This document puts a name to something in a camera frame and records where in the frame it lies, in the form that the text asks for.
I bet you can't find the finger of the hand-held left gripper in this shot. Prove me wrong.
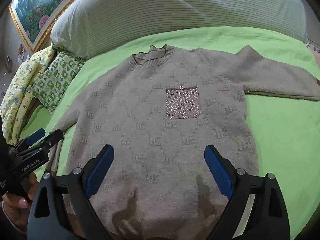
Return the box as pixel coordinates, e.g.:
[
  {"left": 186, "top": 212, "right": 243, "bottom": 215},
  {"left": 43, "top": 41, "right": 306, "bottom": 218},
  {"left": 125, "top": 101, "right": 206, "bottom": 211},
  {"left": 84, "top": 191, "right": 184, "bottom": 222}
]
[
  {"left": 15, "top": 128, "right": 46, "bottom": 155},
  {"left": 37, "top": 129, "right": 64, "bottom": 153}
]

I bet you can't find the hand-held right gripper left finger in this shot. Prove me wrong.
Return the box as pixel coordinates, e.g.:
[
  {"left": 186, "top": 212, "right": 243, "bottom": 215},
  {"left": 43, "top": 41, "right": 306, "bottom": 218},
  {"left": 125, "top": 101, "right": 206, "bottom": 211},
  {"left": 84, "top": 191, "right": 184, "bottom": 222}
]
[{"left": 26, "top": 144, "right": 115, "bottom": 240}]

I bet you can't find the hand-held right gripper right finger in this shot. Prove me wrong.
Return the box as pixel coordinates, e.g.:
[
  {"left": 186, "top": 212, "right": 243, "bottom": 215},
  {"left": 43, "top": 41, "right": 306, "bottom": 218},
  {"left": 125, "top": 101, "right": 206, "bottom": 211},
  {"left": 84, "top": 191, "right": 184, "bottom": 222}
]
[{"left": 204, "top": 144, "right": 292, "bottom": 240}]

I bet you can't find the beige knit sweater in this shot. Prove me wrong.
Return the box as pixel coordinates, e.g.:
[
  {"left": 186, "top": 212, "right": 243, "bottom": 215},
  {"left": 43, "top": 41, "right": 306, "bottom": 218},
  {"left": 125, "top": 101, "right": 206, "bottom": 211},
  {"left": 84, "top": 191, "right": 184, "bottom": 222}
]
[{"left": 49, "top": 44, "right": 320, "bottom": 240}]

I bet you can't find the person's left hand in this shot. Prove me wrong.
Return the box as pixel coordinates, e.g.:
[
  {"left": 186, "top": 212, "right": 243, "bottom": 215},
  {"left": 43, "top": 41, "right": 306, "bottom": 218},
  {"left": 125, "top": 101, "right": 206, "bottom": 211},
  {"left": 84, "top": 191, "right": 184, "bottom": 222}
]
[{"left": 1, "top": 172, "right": 38, "bottom": 233}]

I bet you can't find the yellow printed blanket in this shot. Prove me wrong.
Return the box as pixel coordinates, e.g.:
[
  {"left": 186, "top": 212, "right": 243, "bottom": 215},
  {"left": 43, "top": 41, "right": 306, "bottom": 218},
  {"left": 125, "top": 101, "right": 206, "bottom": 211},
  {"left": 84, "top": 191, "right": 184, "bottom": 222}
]
[{"left": 0, "top": 44, "right": 57, "bottom": 143}]

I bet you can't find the green white checked pillow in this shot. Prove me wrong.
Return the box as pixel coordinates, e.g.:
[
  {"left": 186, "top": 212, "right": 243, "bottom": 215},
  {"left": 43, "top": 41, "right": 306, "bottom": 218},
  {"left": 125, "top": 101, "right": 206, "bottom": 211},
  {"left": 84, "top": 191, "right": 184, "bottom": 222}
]
[{"left": 26, "top": 51, "right": 86, "bottom": 113}]

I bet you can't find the green bed sheet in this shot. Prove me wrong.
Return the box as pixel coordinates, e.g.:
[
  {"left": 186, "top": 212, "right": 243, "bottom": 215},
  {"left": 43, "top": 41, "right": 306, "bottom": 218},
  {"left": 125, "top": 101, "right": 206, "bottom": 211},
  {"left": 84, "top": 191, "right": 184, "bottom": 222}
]
[{"left": 32, "top": 26, "right": 320, "bottom": 240}]

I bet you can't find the gold framed flower painting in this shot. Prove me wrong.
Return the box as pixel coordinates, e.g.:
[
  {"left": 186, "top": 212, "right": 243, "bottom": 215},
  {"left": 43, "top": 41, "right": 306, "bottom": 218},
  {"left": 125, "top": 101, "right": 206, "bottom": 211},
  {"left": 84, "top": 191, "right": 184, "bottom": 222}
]
[{"left": 9, "top": 0, "right": 101, "bottom": 53}]

